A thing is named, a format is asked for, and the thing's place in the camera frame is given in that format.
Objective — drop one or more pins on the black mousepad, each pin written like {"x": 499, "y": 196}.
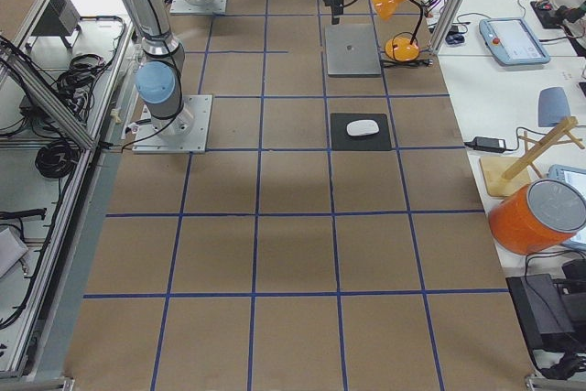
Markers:
{"x": 340, "y": 141}

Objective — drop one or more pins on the black power adapter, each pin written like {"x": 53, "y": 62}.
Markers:
{"x": 488, "y": 144}

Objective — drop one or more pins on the black monitor box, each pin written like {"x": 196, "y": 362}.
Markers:
{"x": 543, "y": 319}

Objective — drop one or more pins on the orange desk lamp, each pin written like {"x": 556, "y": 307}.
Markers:
{"x": 402, "y": 45}

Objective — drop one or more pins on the wooden stand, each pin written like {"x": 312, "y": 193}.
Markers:
{"x": 503, "y": 176}

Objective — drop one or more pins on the white computer mouse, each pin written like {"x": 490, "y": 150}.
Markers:
{"x": 362, "y": 127}

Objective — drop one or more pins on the orange cylindrical container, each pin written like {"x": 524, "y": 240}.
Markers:
{"x": 543, "y": 213}

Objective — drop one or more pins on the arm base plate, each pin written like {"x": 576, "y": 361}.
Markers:
{"x": 187, "y": 133}
{"x": 198, "y": 7}

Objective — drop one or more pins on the silver laptop notebook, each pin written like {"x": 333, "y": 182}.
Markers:
{"x": 351, "y": 51}

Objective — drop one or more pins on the grey mouse pad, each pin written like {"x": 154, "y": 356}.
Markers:
{"x": 552, "y": 106}

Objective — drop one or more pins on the teach pendant tablet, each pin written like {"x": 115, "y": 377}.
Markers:
{"x": 512, "y": 42}

